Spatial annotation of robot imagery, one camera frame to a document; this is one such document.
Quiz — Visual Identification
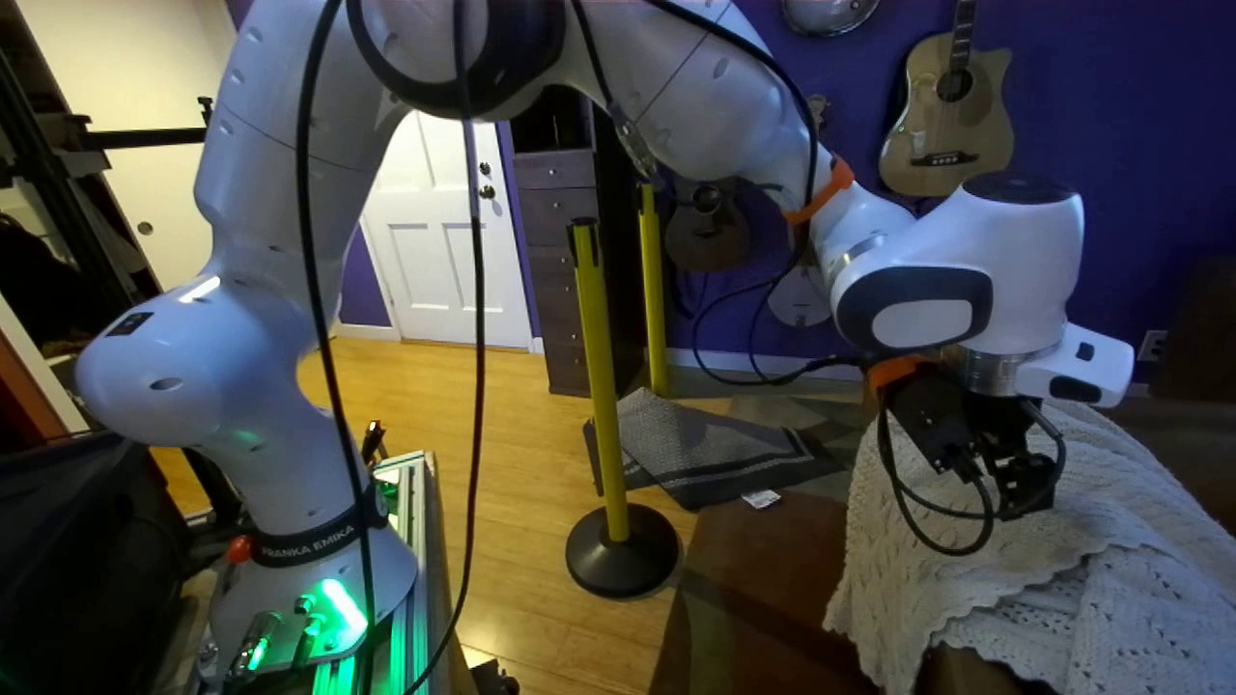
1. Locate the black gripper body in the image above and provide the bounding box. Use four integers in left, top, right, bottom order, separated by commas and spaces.
972, 382, 1055, 475

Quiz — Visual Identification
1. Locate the white knitted blanket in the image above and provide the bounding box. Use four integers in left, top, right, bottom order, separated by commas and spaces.
824, 382, 1236, 695

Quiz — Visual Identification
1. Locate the banjo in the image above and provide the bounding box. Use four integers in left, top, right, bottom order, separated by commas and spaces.
769, 261, 838, 331

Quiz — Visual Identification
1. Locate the brown leather sofa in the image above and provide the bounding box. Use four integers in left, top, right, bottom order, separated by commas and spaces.
649, 382, 1236, 695

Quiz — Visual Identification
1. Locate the acoustic guitar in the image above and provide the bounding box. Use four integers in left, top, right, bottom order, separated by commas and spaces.
877, 0, 1015, 206

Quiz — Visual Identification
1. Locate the grey patterned rug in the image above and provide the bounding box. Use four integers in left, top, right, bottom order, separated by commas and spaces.
580, 382, 866, 515

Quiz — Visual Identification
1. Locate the dark tall cabinet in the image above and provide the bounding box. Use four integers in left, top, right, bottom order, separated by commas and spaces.
508, 87, 649, 399

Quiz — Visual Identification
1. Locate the white panel door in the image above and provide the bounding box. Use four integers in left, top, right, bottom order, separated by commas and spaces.
354, 107, 535, 354

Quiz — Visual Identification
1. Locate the black bag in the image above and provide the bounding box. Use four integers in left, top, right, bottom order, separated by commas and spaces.
0, 427, 199, 695

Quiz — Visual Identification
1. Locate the white closet door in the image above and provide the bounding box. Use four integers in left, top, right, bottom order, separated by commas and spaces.
14, 0, 245, 293

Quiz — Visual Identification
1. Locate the black wrist camera orange mount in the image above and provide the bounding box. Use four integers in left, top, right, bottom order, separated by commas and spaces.
866, 354, 989, 483

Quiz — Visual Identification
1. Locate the white wall outlet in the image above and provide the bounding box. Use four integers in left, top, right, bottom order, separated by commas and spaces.
1131, 326, 1173, 367

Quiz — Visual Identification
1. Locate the round brown string instrument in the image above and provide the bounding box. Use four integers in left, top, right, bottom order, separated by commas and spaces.
661, 184, 759, 278

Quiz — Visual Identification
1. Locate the yellow stanchion post black base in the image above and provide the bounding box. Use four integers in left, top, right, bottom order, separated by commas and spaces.
559, 217, 684, 601

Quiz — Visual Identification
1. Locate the round silver wall object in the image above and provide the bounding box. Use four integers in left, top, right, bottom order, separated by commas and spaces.
782, 0, 889, 40

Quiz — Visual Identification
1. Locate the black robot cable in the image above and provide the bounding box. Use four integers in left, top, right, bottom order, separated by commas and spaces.
293, 0, 828, 695

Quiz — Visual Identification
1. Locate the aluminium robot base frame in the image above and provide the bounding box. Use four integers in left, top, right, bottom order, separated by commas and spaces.
191, 448, 478, 695

